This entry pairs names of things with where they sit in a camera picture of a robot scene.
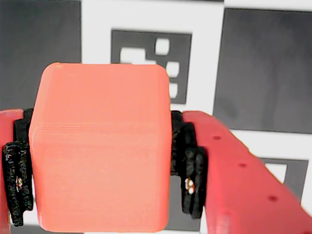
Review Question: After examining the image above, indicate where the black white ArUco checkerboard mat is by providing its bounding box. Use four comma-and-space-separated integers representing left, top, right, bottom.
0, 0, 312, 234

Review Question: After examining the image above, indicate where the orange cube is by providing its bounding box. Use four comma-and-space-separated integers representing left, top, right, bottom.
28, 62, 173, 233

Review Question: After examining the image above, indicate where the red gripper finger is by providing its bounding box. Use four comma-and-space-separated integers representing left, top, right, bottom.
170, 110, 312, 234
0, 108, 35, 234

